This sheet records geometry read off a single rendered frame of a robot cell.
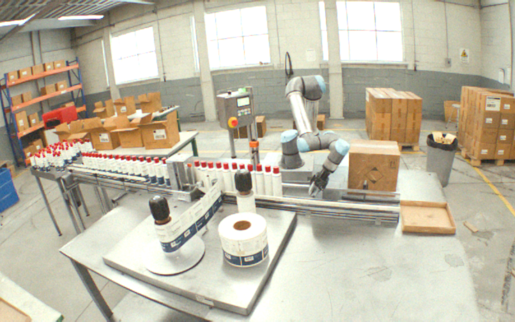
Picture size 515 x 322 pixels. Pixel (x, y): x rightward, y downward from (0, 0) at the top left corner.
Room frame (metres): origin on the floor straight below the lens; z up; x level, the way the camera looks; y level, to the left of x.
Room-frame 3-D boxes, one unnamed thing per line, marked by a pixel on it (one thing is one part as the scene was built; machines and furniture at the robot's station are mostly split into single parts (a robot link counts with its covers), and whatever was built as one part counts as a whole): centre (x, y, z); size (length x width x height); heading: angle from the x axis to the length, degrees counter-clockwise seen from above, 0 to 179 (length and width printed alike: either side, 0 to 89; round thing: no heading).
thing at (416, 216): (1.09, -0.88, 0.85); 0.30 x 0.26 x 0.04; 67
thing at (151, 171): (1.80, 0.76, 0.98); 0.05 x 0.05 x 0.20
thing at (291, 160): (1.84, -0.23, 0.97); 0.15 x 0.15 x 0.10
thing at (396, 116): (4.62, -2.49, 0.45); 1.20 x 0.84 x 0.89; 166
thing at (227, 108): (1.61, 0.10, 1.38); 0.17 x 0.10 x 0.19; 122
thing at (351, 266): (1.35, -0.04, 0.82); 2.10 x 1.50 x 0.02; 67
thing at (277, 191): (1.43, -0.10, 0.98); 0.05 x 0.05 x 0.20
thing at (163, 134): (3.08, 1.06, 0.97); 0.51 x 0.39 x 0.37; 169
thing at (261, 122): (5.73, 0.10, 0.16); 0.65 x 0.54 x 0.32; 79
